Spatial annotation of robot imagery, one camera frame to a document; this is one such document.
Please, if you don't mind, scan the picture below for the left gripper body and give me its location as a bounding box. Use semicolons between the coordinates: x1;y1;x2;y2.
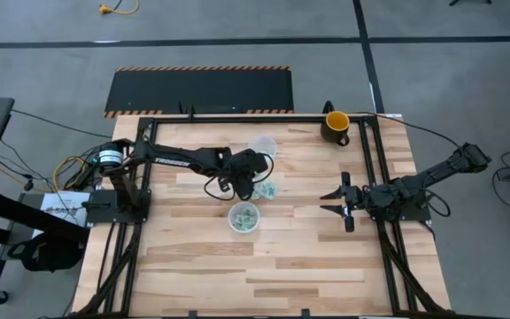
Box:
218;148;270;192

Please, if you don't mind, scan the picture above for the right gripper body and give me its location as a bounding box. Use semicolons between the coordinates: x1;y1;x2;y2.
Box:
341;171;372;233

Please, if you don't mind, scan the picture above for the clear plastic cup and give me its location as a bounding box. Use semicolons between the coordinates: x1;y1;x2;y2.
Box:
248;135;278;157
227;201;261;234

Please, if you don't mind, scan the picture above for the black mug yellow inside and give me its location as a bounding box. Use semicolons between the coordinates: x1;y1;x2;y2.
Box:
319;109;352;146

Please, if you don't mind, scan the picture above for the black hazard-striped floor mat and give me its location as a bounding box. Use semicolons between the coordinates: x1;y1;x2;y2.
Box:
103;66;295;120

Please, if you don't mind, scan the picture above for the black power strip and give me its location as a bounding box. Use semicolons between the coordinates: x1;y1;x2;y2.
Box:
64;154;104;190

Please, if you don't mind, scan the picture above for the white printed paper sheet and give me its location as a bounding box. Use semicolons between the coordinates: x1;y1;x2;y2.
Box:
37;190;91;240

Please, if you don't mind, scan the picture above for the black bag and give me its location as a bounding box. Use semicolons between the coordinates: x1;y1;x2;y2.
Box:
6;232;86;272

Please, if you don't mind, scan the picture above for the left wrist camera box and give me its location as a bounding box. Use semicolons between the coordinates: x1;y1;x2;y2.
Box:
235;175;256;201

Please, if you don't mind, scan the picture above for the yellow cable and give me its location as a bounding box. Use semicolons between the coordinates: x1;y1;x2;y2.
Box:
53;154;90;191

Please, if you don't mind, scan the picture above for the yellow extension cord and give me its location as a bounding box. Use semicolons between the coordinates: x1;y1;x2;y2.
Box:
98;0;141;16

